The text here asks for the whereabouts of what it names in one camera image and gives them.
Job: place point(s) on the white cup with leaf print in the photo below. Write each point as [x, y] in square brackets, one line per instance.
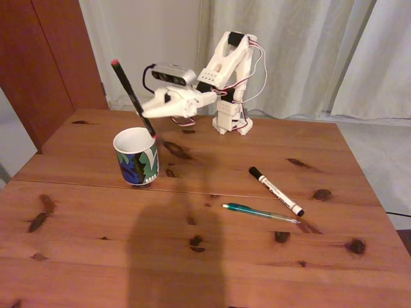
[138, 167]

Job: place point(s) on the teal transparent ballpoint pen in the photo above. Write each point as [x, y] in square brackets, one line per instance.
[253, 211]

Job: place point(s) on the white curtain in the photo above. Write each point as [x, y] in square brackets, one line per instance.
[385, 64]
[305, 48]

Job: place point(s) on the black pen with red ends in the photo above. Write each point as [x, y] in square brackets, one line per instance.
[125, 80]

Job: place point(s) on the white marker with black caps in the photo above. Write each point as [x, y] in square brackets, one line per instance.
[276, 191]

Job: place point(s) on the silver oval camera box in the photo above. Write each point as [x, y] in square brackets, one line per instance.
[186, 77]

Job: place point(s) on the brown wooden cabinet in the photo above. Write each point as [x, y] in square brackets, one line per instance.
[41, 64]

